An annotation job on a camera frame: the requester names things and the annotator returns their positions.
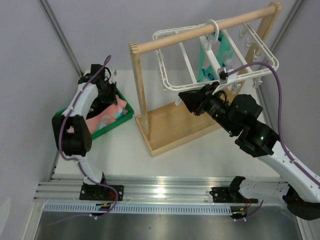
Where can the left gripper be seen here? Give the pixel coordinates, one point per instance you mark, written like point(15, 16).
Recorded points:
point(112, 99)

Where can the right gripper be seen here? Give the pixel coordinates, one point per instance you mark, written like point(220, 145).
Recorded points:
point(196, 100)

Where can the pink sock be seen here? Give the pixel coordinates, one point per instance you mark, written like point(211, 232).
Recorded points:
point(104, 115)

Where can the white plastic clip hanger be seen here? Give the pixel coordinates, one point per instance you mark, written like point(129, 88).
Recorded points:
point(252, 60)

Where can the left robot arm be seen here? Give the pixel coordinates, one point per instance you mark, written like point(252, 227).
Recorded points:
point(79, 151)

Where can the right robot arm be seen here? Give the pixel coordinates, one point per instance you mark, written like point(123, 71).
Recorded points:
point(299, 190)

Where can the left green blue sock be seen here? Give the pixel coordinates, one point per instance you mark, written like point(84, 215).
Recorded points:
point(205, 72)

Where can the green blue sock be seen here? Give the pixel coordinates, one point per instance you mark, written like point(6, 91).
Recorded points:
point(205, 72)
point(222, 51)

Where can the green plastic bin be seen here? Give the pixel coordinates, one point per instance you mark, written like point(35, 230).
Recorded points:
point(69, 124)

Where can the wooden hanging rack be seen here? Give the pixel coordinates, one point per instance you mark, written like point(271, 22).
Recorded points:
point(170, 126)

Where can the right green blue sock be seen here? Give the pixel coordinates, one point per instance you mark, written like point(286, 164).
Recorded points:
point(222, 51)

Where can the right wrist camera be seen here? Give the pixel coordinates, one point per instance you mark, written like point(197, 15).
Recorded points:
point(226, 76)

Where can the aluminium frame post left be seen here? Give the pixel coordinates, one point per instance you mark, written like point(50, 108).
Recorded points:
point(53, 21)

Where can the aluminium frame post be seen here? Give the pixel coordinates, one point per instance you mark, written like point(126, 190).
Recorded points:
point(53, 21)
point(286, 25)

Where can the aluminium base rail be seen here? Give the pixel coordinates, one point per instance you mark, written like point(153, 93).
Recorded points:
point(66, 188)

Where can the white slotted cable duct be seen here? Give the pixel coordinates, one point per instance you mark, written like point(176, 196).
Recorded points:
point(133, 208)

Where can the aluminium frame post right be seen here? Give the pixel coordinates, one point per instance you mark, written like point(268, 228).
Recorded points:
point(286, 25)

